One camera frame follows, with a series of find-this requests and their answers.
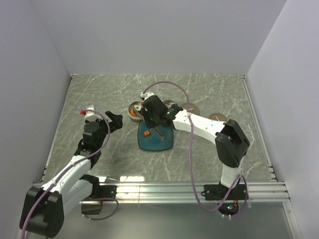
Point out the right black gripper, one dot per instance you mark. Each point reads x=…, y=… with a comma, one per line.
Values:
x=145, y=114

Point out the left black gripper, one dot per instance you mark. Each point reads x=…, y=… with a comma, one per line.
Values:
x=116, y=123

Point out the sushi roll green centre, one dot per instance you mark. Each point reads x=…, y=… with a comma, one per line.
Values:
x=138, y=108

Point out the orange egg tart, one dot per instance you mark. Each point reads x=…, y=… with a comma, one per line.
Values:
x=132, y=112

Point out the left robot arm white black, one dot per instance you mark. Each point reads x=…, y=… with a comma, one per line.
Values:
x=45, y=207

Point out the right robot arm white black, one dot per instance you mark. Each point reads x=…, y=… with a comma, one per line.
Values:
x=231, y=142

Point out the right steel lunch container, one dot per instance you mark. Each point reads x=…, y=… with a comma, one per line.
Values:
x=169, y=103

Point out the steel lunch container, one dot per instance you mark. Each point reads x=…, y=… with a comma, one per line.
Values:
x=169, y=103
x=134, y=119

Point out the left steel lunch container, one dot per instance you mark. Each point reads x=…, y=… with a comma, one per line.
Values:
x=134, y=119

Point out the teal square plate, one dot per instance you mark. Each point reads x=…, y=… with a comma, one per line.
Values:
x=153, y=142

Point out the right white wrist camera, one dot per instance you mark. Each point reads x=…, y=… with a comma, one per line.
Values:
x=146, y=95

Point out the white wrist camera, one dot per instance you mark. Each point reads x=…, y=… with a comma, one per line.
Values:
x=89, y=114
x=146, y=95

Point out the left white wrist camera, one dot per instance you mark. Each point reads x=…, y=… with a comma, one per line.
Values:
x=89, y=114

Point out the beige lid with handle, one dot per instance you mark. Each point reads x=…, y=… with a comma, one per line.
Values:
x=192, y=108

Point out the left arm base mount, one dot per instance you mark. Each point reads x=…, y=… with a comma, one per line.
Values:
x=100, y=193

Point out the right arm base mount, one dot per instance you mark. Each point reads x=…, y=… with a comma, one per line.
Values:
x=214, y=192

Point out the aluminium front rail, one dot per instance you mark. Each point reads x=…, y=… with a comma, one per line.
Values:
x=169, y=192

